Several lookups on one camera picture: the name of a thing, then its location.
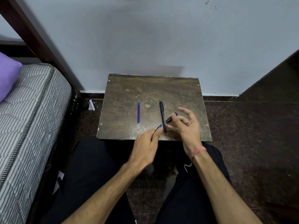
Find dark wooden cabinet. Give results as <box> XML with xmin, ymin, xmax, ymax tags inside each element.
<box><xmin>238</xmin><ymin>49</ymin><xmax>299</xmax><ymax>103</ymax></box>

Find grey striped mattress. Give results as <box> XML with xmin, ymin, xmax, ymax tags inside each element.
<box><xmin>0</xmin><ymin>63</ymin><xmax>72</xmax><ymax>224</ymax></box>

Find black trousers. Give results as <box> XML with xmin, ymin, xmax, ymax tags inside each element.
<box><xmin>41</xmin><ymin>137</ymin><xmax>233</xmax><ymax>224</ymax></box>

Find purple pillow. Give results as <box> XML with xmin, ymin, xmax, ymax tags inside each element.
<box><xmin>0</xmin><ymin>52</ymin><xmax>23</xmax><ymax>103</ymax></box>

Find small brown wooden table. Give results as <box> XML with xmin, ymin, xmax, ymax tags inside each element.
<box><xmin>96</xmin><ymin>74</ymin><xmax>212</xmax><ymax>142</ymax></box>

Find person's right forearm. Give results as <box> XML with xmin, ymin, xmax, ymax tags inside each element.
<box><xmin>190</xmin><ymin>149</ymin><xmax>263</xmax><ymax>224</ymax></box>

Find flat white paper piece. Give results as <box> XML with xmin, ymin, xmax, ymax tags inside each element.
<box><xmin>52</xmin><ymin>171</ymin><xmax>65</xmax><ymax>196</ymax></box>

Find black pen barrel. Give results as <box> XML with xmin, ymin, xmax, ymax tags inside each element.
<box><xmin>159</xmin><ymin>101</ymin><xmax>167</xmax><ymax>133</ymax></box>

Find person's left forearm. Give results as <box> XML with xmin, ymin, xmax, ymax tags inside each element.
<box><xmin>61</xmin><ymin>161</ymin><xmax>145</xmax><ymax>224</ymax></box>

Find person's right hand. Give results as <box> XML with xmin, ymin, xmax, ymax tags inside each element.
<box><xmin>166</xmin><ymin>107</ymin><xmax>203</xmax><ymax>156</ymax></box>

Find black pen part blue end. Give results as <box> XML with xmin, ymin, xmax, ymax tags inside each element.
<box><xmin>165</xmin><ymin>112</ymin><xmax>178</xmax><ymax>124</ymax></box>

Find person's left hand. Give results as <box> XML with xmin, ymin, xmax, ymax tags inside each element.
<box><xmin>127</xmin><ymin>127</ymin><xmax>164</xmax><ymax>172</ymax></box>

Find red thread bracelet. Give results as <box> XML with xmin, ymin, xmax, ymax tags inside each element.
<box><xmin>184</xmin><ymin>146</ymin><xmax>207</xmax><ymax>173</ymax></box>

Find dark wooden bed frame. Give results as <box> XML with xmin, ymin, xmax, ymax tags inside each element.
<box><xmin>0</xmin><ymin>0</ymin><xmax>88</xmax><ymax>224</ymax></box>

